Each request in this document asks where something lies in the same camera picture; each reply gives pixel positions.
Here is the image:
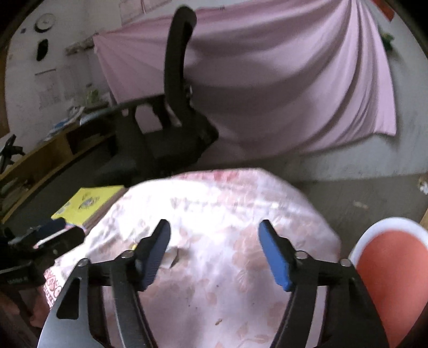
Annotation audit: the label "papers on desk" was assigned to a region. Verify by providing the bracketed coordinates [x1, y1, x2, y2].
[45, 105, 86, 139]

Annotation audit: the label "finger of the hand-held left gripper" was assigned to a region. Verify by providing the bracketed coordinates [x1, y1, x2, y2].
[8, 218, 67, 246]
[33, 227, 86, 259]

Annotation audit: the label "black office chair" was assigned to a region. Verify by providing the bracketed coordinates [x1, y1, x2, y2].
[95, 6, 219, 188]

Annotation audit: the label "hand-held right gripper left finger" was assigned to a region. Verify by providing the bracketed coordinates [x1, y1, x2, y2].
[37, 219, 172, 348]

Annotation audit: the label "round wall clock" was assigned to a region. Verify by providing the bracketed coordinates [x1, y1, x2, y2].
[36, 13, 55, 33]

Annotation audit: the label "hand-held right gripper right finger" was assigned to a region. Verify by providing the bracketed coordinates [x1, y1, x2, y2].
[258, 219, 390, 348]

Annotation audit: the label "white bin with red liner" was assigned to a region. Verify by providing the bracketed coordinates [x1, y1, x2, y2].
[349, 217, 428, 348]

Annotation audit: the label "pink hanging cloth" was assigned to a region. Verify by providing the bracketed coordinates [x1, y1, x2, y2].
[93, 0, 398, 158]

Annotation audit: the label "yellow book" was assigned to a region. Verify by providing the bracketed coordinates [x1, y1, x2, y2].
[51, 186, 125, 226]

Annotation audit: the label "wooden desk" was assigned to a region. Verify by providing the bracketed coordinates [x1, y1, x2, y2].
[0, 110, 117, 221]

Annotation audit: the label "pink floral tablecloth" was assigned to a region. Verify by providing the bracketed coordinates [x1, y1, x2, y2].
[43, 167, 342, 348]

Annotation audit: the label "white wall calendar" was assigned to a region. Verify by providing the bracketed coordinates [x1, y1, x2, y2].
[34, 69, 66, 111]

